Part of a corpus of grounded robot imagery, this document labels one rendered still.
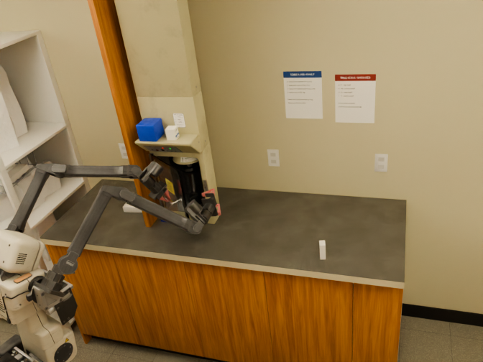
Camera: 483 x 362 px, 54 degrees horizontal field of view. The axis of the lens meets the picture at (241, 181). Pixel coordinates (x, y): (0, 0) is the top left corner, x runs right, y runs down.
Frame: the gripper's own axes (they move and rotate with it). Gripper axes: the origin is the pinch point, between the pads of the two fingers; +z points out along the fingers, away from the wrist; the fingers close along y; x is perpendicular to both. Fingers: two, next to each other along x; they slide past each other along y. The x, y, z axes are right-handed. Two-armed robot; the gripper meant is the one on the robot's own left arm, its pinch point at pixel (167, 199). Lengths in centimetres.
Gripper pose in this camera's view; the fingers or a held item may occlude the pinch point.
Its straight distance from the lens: 252.1
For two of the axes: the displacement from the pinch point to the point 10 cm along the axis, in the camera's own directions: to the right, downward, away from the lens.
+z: 5.0, 5.8, 6.5
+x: 6.3, 2.7, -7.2
